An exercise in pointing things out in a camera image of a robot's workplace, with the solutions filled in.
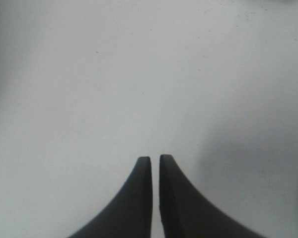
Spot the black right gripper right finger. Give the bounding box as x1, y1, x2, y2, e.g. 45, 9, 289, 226
159, 154, 242, 238

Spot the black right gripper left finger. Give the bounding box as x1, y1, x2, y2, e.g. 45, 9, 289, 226
70, 157, 152, 238

